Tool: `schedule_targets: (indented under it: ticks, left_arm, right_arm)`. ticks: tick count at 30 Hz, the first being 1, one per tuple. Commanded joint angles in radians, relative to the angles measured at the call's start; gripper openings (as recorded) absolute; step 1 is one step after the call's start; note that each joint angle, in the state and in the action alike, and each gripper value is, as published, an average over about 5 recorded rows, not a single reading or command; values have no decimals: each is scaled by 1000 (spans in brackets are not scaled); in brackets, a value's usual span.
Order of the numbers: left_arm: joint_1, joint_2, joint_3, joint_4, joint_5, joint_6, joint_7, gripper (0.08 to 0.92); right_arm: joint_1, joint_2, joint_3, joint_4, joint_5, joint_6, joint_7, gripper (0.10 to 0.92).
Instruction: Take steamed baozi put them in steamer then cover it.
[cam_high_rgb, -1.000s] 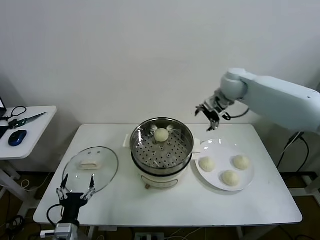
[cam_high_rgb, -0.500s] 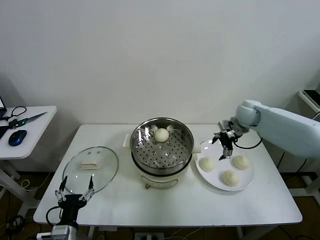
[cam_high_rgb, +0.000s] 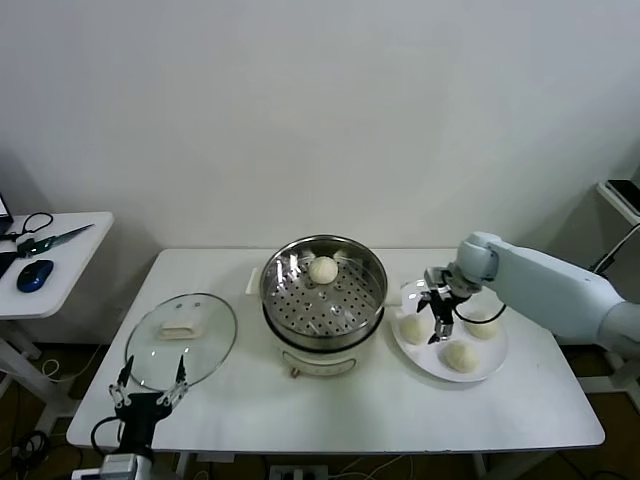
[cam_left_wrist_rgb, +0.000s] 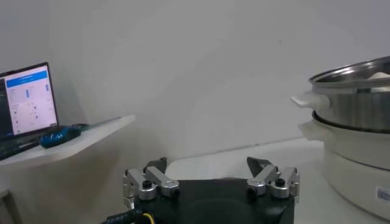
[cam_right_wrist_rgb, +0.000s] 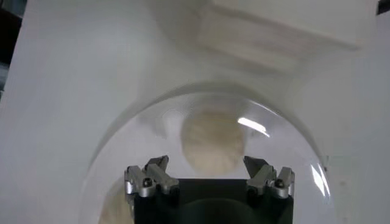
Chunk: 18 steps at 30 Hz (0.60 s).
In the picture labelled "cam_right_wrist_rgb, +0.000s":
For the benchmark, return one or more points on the stainless steel steamer basket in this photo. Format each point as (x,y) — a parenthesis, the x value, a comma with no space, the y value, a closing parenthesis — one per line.
(304,24)

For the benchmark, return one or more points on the white round plate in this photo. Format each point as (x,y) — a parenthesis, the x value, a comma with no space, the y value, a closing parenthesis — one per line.
(274,158)

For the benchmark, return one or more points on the white steamed baozi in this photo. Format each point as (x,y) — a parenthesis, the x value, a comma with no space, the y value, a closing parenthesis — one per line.
(117,207)
(210,143)

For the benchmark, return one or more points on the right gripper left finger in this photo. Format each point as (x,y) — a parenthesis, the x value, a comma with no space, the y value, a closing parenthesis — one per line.
(161,179)

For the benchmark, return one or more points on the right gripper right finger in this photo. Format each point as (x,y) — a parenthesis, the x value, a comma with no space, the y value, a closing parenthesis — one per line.
(262,178)

